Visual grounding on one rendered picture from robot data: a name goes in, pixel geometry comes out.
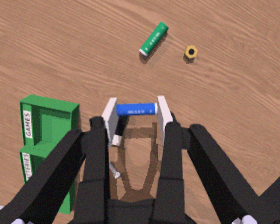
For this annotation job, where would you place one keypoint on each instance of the grey metal bolt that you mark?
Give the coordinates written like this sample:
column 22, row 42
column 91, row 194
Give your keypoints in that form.
column 116, row 174

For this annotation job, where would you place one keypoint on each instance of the green three-compartment bin rack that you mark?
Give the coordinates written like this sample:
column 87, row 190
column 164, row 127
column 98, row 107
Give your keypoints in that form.
column 49, row 126

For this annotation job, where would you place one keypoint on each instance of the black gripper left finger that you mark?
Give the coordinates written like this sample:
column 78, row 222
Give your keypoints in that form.
column 41, row 197

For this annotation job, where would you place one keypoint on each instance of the yellow hex nut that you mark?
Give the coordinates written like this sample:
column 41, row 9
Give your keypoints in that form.
column 190, row 51

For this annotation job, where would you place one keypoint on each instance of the blue aa battery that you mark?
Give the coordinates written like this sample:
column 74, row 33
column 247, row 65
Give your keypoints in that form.
column 137, row 109

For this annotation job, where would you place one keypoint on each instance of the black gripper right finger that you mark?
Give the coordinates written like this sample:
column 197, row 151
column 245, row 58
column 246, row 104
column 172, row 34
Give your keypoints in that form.
column 232, row 197

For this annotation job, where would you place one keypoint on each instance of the green aa battery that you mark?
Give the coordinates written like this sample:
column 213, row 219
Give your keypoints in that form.
column 154, row 38

